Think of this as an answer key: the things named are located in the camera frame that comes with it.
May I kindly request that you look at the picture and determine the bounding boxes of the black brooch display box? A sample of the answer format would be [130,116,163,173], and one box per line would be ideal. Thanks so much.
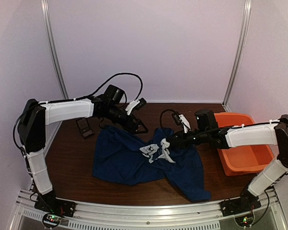
[76,118,95,139]

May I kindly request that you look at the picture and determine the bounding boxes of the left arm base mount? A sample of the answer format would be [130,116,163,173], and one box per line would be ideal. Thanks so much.
[34,199,76,217]

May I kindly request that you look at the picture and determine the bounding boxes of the right circuit board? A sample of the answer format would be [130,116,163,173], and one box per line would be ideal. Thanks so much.
[234,213,254,228]

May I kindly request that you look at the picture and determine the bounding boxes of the front aluminium rail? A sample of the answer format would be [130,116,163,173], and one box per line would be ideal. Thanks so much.
[7,188,288,230]

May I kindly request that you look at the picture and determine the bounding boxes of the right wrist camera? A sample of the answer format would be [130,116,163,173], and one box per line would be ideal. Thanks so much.
[172,112,191,133]

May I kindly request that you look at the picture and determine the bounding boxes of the aluminium frame post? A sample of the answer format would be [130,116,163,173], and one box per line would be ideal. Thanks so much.
[222,0,252,111]
[40,0,69,99]

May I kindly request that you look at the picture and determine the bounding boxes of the starry night round brooch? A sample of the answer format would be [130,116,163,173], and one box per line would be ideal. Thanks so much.
[160,138,170,150]

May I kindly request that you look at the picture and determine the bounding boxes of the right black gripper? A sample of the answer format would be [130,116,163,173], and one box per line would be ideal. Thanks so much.
[166,129,209,150]

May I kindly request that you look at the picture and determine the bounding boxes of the right aluminium frame post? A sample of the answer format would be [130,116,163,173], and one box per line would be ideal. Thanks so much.
[222,0,252,111]

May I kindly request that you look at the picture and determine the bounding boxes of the orange plastic bin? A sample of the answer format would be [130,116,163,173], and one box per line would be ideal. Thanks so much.
[215,112,274,176]

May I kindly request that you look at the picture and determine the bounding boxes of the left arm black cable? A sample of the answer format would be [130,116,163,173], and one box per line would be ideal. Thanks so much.
[13,72,144,149]

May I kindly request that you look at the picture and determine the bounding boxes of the circuit board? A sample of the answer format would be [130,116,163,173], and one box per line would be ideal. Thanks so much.
[42,213,62,229]
[234,213,254,228]

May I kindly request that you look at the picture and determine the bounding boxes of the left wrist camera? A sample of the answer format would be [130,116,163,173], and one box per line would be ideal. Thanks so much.
[125,98,146,115]

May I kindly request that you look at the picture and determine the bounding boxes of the navy white clothing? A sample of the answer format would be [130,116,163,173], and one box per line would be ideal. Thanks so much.
[92,126,211,202]

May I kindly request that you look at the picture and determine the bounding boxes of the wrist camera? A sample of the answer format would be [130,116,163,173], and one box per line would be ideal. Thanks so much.
[125,98,146,115]
[172,112,191,133]

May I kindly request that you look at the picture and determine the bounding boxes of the left circuit board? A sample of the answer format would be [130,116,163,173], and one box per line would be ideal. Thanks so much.
[42,213,62,229]

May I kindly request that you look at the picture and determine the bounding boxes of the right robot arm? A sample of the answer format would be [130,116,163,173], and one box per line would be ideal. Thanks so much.
[166,109,288,212]

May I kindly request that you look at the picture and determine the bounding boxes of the left aluminium frame post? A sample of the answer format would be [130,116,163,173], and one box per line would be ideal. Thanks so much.
[40,0,69,99]

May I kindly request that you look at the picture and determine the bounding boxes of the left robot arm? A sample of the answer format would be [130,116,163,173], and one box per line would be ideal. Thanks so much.
[13,85,148,213]

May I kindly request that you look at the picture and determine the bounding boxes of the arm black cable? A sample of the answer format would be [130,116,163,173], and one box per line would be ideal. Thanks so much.
[159,109,221,135]
[13,72,144,149]

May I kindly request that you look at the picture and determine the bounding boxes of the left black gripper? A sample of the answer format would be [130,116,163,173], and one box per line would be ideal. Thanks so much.
[106,104,149,135]

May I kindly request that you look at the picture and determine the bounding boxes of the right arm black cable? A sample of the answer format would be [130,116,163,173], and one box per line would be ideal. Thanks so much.
[159,109,221,135]

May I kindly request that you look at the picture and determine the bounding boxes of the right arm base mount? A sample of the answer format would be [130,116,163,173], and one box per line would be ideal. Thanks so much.
[220,197,261,217]

